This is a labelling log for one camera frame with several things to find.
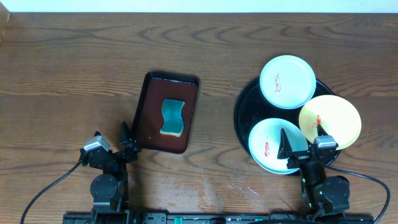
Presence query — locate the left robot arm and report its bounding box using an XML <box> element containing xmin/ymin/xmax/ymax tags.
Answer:
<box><xmin>79</xmin><ymin>121</ymin><xmax>142</xmax><ymax>224</ymax></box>

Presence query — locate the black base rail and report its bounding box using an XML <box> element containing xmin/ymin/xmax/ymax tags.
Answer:
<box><xmin>62</xmin><ymin>211</ymin><xmax>374</xmax><ymax>224</ymax></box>

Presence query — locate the rectangular black sponge tray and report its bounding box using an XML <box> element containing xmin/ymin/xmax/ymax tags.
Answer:
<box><xmin>131</xmin><ymin>71</ymin><xmax>199</xmax><ymax>154</ymax></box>

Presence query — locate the yellow plate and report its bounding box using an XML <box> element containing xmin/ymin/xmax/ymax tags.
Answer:
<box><xmin>298</xmin><ymin>95</ymin><xmax>362</xmax><ymax>150</ymax></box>

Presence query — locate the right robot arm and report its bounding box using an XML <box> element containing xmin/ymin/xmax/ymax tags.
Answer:
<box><xmin>277</xmin><ymin>125</ymin><xmax>350</xmax><ymax>222</ymax></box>

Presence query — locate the green yellow sponge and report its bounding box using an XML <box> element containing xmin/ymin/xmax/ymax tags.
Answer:
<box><xmin>160</xmin><ymin>99</ymin><xmax>185</xmax><ymax>137</ymax></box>

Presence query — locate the light blue plate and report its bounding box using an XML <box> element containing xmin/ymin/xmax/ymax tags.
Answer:
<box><xmin>259</xmin><ymin>55</ymin><xmax>317</xmax><ymax>110</ymax></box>
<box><xmin>248</xmin><ymin>118</ymin><xmax>308</xmax><ymax>175</ymax></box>

